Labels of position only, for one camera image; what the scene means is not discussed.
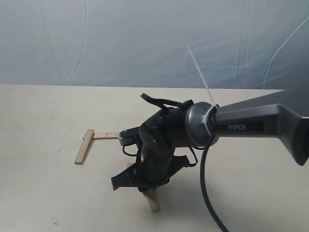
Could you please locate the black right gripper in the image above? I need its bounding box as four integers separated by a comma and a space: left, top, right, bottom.
111, 142, 191, 195

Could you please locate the vertical wooden stick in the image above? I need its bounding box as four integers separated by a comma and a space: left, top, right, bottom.
143, 193, 160, 213

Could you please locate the wooden stick with holes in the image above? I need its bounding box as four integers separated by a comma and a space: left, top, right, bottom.
92, 132, 119, 140

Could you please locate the angled wooden stick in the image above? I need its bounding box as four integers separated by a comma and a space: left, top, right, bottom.
74, 129, 95, 165

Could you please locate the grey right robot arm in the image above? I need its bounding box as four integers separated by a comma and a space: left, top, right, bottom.
111, 90, 309, 192

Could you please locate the white zip tie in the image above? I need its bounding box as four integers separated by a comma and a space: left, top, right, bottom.
186, 45, 218, 147

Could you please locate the grey fabric backdrop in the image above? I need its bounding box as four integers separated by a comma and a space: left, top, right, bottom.
0, 0, 309, 89

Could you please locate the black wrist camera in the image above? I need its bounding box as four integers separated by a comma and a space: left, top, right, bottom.
118, 127, 140, 146

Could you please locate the thick black cable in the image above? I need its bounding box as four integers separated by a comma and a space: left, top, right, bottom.
199, 135, 230, 232

